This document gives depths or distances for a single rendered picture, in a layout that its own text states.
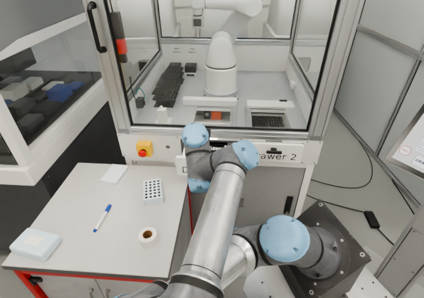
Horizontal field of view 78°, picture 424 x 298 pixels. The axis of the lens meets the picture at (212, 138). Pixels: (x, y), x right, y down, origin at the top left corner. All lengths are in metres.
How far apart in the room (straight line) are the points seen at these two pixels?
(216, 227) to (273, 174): 0.99
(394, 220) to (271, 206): 1.16
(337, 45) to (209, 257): 0.93
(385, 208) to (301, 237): 1.88
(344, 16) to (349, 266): 0.83
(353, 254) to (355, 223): 1.46
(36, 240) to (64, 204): 0.22
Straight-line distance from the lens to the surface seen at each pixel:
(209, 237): 0.52
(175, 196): 1.28
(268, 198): 1.61
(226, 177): 0.60
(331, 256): 0.89
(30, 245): 1.26
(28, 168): 1.46
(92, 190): 1.41
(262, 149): 1.32
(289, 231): 0.75
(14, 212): 1.91
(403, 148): 1.36
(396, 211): 2.62
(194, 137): 0.73
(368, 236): 2.34
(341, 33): 1.16
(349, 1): 1.15
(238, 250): 0.78
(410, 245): 1.70
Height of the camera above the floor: 1.69
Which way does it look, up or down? 35 degrees down
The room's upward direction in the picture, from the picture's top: straight up
